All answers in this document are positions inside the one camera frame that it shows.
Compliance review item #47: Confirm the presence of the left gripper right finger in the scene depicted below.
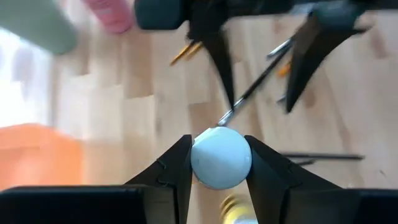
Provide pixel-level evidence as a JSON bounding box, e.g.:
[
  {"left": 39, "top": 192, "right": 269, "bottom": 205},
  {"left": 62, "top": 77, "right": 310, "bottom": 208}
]
[{"left": 244, "top": 134, "right": 398, "bottom": 224}]

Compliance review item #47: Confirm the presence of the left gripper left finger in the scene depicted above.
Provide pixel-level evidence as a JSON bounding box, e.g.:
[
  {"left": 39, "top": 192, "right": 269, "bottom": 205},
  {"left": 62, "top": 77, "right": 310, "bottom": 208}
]
[{"left": 0, "top": 134, "right": 193, "bottom": 224}]

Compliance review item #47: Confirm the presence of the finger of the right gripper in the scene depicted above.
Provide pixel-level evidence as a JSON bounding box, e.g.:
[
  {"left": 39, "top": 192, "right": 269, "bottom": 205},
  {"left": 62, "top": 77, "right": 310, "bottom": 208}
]
[
  {"left": 285, "top": 14, "right": 373, "bottom": 114},
  {"left": 200, "top": 30, "right": 236, "bottom": 110}
]

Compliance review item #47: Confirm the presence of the yellow paint bottle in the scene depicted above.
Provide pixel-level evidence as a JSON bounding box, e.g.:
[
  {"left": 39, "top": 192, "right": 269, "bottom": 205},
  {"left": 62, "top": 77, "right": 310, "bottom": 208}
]
[{"left": 189, "top": 126, "right": 259, "bottom": 224}]

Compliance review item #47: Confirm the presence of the tall pink paint bottle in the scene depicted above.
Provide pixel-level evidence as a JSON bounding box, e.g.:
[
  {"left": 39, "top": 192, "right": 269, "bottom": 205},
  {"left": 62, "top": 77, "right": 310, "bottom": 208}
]
[{"left": 82, "top": 0, "right": 135, "bottom": 34}]

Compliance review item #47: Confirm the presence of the pale green plastic cup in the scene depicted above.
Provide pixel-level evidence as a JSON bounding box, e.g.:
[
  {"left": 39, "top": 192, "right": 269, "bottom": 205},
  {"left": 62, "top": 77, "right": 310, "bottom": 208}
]
[{"left": 0, "top": 0, "right": 79, "bottom": 56}]

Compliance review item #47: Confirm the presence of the orange translucent plastic bin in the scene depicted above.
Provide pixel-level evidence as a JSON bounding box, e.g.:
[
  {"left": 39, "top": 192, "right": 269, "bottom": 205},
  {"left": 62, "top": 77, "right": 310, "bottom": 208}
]
[{"left": 0, "top": 123, "right": 84, "bottom": 191}]

